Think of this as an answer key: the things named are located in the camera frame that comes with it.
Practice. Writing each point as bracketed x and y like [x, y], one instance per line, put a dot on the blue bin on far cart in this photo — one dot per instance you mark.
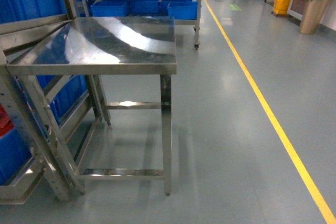
[183, 10]

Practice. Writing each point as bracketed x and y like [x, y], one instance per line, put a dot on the green floor sign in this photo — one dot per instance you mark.
[234, 7]

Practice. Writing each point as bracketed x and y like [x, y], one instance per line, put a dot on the small stainless steel table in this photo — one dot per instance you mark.
[92, 47]

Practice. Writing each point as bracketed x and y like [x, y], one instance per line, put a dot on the stainless steel flow rack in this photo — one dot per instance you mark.
[26, 103]

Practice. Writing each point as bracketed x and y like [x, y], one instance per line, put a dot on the yellow mop bucket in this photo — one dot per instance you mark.
[280, 7]

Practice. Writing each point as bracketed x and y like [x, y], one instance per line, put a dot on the tall tan planter pot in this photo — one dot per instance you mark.
[312, 14]

